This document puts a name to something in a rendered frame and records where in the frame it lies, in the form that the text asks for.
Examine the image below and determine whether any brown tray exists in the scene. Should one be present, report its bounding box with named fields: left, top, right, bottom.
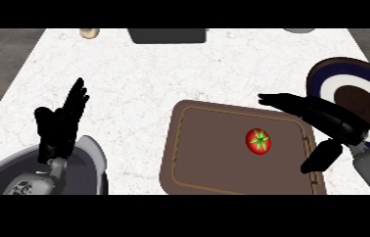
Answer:
left=159, top=99, right=329, bottom=196

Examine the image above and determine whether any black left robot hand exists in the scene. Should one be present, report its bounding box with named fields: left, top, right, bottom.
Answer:
left=34, top=76, right=91, bottom=166

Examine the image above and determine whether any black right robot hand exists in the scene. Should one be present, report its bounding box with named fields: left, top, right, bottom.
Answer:
left=258, top=92, right=370, bottom=175

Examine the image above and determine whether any red tomato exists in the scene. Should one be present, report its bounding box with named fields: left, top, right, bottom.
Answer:
left=245, top=127, right=273, bottom=156

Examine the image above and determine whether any beige rounded object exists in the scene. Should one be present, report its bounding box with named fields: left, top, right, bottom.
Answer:
left=78, top=27, right=102, bottom=40

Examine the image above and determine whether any dark grey box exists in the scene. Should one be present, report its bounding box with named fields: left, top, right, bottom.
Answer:
left=125, top=27, right=208, bottom=45

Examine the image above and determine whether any grey rounded object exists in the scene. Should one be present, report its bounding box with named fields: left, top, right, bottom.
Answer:
left=281, top=27, right=317, bottom=34

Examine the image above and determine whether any blue and white plate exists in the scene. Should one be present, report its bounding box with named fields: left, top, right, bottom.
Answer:
left=305, top=56, right=370, bottom=124

